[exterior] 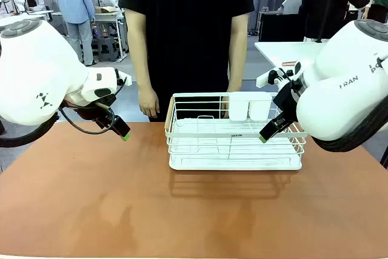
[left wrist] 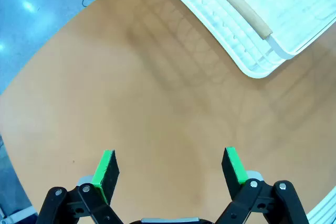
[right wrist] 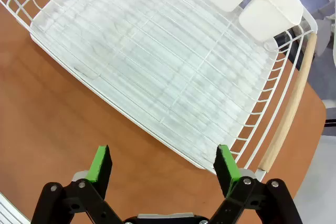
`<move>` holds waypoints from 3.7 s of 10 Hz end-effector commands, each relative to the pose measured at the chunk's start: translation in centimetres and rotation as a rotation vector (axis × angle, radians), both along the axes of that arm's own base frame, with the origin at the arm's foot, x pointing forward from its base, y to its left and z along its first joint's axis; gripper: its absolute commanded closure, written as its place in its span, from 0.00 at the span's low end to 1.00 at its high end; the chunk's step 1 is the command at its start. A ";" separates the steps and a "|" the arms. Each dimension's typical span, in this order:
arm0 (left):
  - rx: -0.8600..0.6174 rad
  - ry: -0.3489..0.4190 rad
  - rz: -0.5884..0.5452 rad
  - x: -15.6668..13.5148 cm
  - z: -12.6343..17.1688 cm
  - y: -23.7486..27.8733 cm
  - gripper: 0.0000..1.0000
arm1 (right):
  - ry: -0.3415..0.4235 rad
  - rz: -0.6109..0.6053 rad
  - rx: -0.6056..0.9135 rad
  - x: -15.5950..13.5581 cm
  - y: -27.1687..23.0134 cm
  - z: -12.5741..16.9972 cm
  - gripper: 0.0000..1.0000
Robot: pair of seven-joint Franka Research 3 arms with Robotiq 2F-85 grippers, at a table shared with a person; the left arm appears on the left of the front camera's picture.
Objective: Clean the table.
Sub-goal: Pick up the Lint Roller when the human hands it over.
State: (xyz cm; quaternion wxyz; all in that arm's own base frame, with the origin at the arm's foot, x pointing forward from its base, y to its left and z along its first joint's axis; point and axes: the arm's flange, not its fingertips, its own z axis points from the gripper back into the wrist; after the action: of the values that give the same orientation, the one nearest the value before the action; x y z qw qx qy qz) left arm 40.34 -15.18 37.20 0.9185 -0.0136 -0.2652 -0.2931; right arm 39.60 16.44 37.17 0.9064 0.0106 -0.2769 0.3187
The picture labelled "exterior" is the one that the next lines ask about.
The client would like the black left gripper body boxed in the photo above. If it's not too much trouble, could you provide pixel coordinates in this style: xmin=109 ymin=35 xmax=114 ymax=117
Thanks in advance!
xmin=64 ymin=94 xmax=118 ymax=130

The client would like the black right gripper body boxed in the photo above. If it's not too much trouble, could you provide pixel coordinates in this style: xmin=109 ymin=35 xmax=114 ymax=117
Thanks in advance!
xmin=272 ymin=81 xmax=300 ymax=121

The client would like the white wire dish rack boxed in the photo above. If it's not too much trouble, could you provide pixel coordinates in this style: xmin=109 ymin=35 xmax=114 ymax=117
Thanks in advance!
xmin=164 ymin=91 xmax=309 ymax=171

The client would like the person left forearm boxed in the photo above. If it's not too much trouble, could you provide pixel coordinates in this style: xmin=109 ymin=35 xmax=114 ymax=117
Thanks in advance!
xmin=227 ymin=13 xmax=250 ymax=92

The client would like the person right forearm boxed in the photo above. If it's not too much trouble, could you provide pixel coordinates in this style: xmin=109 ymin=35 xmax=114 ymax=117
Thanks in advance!
xmin=124 ymin=8 xmax=152 ymax=90

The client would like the person right hand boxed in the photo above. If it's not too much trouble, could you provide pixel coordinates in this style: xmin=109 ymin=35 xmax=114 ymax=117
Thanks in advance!
xmin=138 ymin=84 xmax=161 ymax=119

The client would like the person left hand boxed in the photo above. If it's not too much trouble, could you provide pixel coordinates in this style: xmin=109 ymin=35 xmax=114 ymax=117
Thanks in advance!
xmin=221 ymin=84 xmax=244 ymax=119

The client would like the white plastic cutlery holder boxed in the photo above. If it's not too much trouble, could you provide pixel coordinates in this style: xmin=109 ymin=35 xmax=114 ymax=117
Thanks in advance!
xmin=228 ymin=91 xmax=273 ymax=121

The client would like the large white side table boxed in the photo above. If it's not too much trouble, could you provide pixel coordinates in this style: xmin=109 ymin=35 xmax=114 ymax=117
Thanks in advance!
xmin=254 ymin=41 xmax=330 ymax=78

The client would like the white plastic drip tray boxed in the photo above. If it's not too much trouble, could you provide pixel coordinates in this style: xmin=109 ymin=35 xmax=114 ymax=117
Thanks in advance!
xmin=169 ymin=118 xmax=303 ymax=171

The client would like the grey plastic step stool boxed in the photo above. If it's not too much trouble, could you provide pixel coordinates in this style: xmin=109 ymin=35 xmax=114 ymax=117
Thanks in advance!
xmin=92 ymin=36 xmax=119 ymax=62

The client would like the black panel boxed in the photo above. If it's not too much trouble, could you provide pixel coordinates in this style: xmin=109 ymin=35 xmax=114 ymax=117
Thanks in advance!
xmin=259 ymin=13 xmax=306 ymax=42

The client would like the white table under cardboard box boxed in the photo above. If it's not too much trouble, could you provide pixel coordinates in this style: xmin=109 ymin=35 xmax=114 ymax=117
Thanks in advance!
xmin=51 ymin=10 xmax=129 ymax=60

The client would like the grey white angular housing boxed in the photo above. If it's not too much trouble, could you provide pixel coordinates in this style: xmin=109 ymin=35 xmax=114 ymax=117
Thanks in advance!
xmin=277 ymin=0 xmax=303 ymax=15

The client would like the open cardboard box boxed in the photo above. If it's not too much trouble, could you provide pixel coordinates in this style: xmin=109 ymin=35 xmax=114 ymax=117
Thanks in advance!
xmin=94 ymin=6 xmax=121 ymax=15

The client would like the person in black clothes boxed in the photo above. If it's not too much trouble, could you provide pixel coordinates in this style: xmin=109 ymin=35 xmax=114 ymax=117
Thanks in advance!
xmin=298 ymin=0 xmax=371 ymax=42

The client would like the man in blue shirt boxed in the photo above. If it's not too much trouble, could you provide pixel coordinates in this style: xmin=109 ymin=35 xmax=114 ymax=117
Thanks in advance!
xmin=53 ymin=0 xmax=98 ymax=67

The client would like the long white desk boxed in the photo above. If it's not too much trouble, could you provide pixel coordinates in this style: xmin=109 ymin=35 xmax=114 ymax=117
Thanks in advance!
xmin=0 ymin=10 xmax=54 ymax=28

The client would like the person torso black t-shirt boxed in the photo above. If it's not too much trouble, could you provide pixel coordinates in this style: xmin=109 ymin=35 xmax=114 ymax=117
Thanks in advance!
xmin=118 ymin=0 xmax=255 ymax=122

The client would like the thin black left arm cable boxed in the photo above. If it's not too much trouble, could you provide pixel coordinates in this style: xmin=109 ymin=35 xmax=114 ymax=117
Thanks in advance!
xmin=59 ymin=76 xmax=128 ymax=135

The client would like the black corrugated cable conduit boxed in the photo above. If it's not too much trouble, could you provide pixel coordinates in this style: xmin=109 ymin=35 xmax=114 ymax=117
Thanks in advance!
xmin=0 ymin=112 xmax=60 ymax=149
xmin=311 ymin=95 xmax=388 ymax=153

